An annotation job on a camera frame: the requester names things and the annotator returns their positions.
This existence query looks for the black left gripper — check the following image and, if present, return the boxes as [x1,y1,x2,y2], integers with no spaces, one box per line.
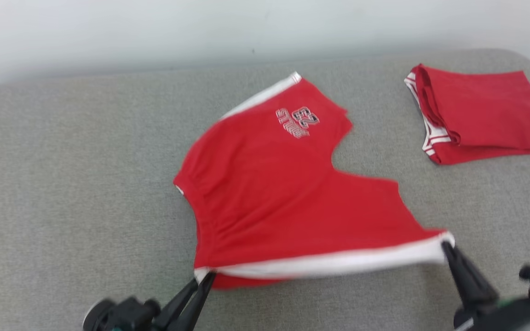
[109,271,217,331]

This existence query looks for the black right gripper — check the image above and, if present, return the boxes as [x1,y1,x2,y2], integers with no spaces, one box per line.
[441,242,530,331]

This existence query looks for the red shorts with white stripe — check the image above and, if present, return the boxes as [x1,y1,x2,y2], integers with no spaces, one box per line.
[173,71,455,291]

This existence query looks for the red jersey with white trim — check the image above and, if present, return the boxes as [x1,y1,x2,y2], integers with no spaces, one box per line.
[404,63,530,166]

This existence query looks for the grey fabric sofa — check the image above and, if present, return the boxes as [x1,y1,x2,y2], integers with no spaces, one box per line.
[0,48,530,331]

